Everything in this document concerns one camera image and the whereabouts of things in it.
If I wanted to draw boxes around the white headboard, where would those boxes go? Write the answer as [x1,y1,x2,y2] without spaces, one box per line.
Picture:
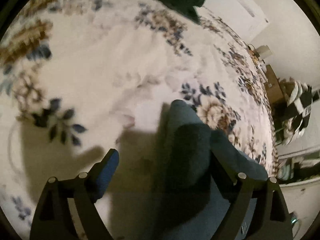
[207,0,270,43]

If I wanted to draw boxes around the large cardboard box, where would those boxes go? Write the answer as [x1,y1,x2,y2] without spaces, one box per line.
[264,64,288,106]

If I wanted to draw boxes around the floral printed blanket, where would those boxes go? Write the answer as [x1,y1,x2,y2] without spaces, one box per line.
[0,0,278,240]

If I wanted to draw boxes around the white puffer jacket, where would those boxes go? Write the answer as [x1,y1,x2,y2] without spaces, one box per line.
[282,115,311,145]

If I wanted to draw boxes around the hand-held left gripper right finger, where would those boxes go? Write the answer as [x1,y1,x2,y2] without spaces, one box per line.
[210,152,293,240]

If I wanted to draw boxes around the brown checked bed sheet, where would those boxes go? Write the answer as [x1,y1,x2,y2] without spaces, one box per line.
[250,55,280,179]

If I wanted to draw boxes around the black and white jacket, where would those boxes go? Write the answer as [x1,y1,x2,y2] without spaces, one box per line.
[282,82,313,121]

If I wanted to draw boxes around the dark blue jeans pants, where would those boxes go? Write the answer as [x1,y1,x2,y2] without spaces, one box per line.
[155,99,269,240]

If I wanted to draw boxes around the beige cylinder lamp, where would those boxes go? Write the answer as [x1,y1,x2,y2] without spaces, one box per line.
[259,45,273,58]

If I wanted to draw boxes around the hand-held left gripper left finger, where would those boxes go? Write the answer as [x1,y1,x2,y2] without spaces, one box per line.
[29,149,120,240]

